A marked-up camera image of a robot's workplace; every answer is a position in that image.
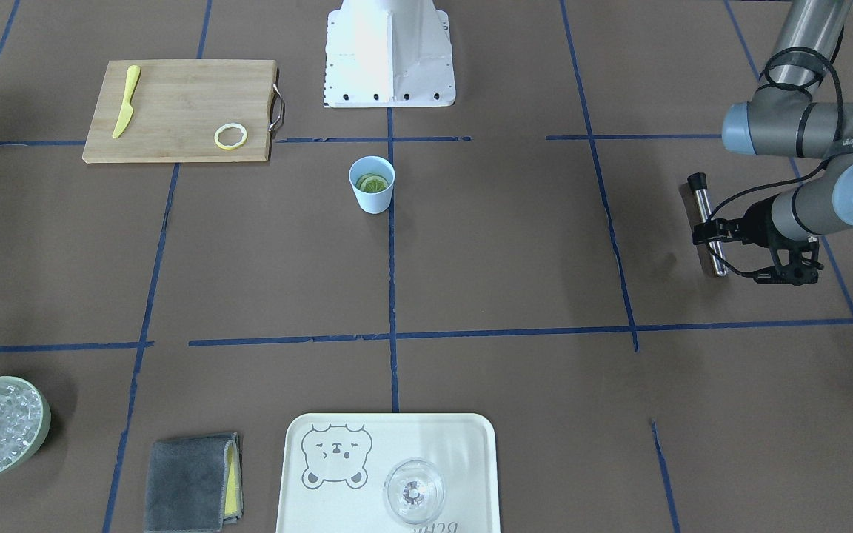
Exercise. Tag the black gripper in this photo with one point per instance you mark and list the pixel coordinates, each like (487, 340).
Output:
(753, 223)

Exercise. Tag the metal muddler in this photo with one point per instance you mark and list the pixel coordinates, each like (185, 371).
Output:
(707, 231)

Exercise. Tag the lemon slice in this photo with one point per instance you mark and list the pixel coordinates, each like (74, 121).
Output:
(371, 184)

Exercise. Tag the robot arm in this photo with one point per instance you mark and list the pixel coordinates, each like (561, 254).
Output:
(784, 119)

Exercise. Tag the light blue cup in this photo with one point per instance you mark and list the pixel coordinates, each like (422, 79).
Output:
(373, 204)

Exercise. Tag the clear wine glass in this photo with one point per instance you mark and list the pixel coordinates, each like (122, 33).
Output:
(415, 492)

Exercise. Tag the cream serving tray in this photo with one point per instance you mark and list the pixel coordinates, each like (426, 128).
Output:
(335, 466)

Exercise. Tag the wooden cutting board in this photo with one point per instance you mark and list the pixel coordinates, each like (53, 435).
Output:
(188, 110)

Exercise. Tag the yellow plastic knife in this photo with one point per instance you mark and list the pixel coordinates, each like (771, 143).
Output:
(126, 111)

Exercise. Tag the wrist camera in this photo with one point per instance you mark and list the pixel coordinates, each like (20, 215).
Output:
(793, 263)

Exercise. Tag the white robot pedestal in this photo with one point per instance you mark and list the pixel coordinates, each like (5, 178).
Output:
(388, 54)

